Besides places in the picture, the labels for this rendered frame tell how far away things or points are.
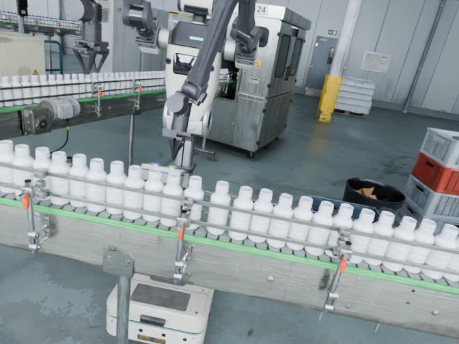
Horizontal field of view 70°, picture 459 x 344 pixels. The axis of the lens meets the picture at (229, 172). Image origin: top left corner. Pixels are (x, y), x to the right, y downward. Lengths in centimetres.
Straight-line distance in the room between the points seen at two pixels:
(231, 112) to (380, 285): 389
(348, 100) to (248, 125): 605
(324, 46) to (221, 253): 1219
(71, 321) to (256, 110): 340
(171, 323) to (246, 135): 333
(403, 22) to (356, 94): 403
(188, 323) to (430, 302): 109
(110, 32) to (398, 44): 991
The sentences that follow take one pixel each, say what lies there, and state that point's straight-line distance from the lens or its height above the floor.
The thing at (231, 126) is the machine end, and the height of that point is 40.
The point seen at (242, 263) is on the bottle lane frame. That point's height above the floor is 94.
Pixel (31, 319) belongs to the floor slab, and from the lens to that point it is 223.
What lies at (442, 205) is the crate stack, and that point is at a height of 56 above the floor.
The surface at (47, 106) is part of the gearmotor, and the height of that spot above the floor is 101.
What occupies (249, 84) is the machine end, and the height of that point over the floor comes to 103.
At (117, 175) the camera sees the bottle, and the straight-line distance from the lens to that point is 104.
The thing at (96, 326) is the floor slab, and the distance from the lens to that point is 213.
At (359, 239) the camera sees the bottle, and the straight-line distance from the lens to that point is 104.
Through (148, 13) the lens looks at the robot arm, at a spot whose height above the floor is 160.
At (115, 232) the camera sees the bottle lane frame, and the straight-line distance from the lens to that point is 109.
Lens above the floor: 156
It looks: 22 degrees down
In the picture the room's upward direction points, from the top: 9 degrees clockwise
